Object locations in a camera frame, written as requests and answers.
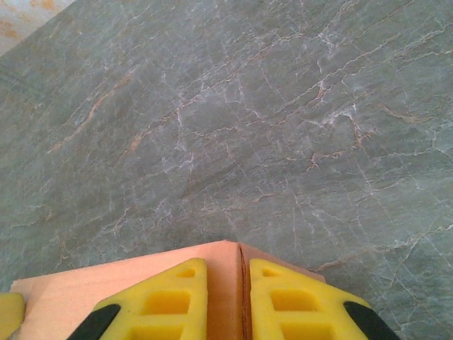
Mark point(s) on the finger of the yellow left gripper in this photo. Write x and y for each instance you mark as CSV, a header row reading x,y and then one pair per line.
x,y
10,313

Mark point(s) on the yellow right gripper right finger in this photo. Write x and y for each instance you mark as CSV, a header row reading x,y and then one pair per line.
x,y
332,318

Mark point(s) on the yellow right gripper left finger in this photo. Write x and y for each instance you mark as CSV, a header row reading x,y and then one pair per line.
x,y
134,318

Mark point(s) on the brown cardboard box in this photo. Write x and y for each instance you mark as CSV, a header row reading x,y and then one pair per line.
x,y
223,294

